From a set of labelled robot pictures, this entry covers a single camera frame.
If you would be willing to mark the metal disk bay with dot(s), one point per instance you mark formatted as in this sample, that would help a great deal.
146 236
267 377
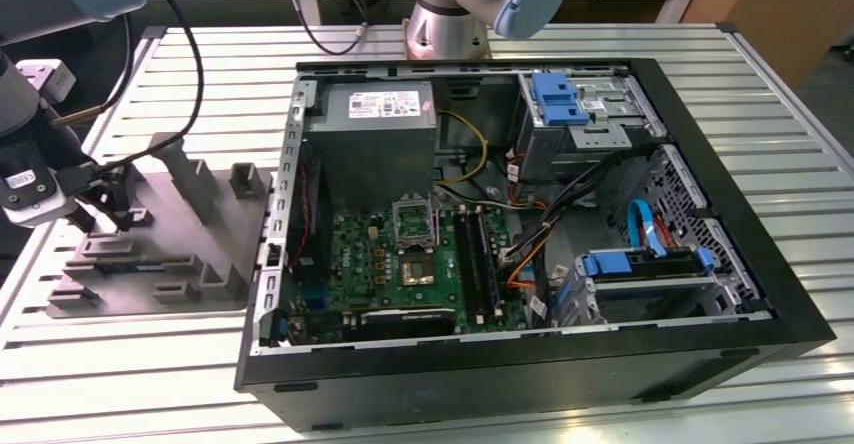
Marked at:
581 304

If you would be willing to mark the green motherboard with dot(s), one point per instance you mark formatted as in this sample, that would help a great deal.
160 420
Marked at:
360 264

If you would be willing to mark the metal drive cage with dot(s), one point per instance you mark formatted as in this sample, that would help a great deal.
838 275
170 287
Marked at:
594 139

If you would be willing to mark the black graphics card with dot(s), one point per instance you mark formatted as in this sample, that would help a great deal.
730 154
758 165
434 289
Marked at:
400 321

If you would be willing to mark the green RAM stick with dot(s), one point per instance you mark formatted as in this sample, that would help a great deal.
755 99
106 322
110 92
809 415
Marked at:
134 265

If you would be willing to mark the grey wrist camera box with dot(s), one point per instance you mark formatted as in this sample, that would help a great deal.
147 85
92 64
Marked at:
54 76

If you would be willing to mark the black RAM slot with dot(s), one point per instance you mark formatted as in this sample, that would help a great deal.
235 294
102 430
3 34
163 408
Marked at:
469 264
487 264

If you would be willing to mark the grey power supply unit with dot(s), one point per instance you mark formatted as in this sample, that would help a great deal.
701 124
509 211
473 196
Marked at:
374 164

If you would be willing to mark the CPU socket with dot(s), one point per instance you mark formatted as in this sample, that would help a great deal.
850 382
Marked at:
419 271

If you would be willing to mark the grey plastic parts rack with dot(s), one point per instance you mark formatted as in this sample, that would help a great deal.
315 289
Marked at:
174 244

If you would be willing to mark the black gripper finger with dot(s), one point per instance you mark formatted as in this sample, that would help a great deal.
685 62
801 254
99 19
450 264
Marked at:
122 199
86 219

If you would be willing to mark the hard disk in blue carrier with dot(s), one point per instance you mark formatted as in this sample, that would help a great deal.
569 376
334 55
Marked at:
610 264

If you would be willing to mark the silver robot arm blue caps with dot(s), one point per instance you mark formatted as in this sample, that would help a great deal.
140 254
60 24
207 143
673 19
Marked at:
440 29

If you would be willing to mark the black open PC case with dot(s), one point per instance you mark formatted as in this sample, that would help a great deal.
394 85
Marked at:
534 379

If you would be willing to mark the empty blue disk carrier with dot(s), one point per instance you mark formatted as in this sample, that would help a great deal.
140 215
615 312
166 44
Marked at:
554 99

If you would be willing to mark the wooden cabinet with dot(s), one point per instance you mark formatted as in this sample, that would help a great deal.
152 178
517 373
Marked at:
787 14

